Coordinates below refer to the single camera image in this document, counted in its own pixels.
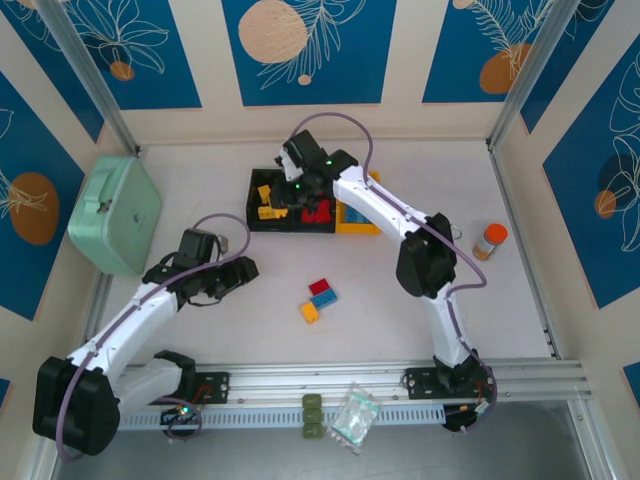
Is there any aluminium frame post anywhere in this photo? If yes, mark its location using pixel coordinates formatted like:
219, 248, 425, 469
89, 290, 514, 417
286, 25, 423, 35
485, 0, 585, 152
35, 0, 145, 157

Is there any clear plastic bag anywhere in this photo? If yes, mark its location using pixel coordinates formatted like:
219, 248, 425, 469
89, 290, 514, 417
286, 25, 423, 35
327, 382, 382, 455

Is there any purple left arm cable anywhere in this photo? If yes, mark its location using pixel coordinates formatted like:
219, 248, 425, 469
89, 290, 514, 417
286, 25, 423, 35
55, 213, 252, 461

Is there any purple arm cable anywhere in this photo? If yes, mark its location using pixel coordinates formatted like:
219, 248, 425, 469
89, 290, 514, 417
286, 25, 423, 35
55, 213, 252, 461
291, 112, 497, 434

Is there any aluminium side rail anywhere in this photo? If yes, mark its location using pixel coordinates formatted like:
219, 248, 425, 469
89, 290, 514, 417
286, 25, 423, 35
488, 142, 564, 359
82, 273, 114, 331

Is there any long aluminium base rail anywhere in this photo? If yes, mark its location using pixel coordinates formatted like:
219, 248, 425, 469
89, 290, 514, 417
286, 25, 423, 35
42, 357, 594, 412

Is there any black two-compartment bin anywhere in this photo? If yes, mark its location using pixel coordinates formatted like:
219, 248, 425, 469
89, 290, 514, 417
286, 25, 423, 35
247, 168, 337, 235

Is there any white slotted cable duct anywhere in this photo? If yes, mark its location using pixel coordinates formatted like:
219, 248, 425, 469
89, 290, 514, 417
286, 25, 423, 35
63, 403, 447, 432

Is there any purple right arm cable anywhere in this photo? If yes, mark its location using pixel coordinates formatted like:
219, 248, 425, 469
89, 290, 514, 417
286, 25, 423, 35
291, 112, 497, 434

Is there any orange-lid bottle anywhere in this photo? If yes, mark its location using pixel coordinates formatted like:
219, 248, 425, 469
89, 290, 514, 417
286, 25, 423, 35
472, 223, 509, 262

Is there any mint green case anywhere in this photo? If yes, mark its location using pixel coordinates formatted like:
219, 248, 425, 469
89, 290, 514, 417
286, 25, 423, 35
67, 155, 164, 277

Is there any small circuit board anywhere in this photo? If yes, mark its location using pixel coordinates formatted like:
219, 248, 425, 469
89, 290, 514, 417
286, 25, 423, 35
159, 403, 204, 441
442, 399, 504, 435

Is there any yellow plastic bin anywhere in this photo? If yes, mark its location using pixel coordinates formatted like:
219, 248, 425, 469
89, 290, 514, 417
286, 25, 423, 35
333, 170, 384, 236

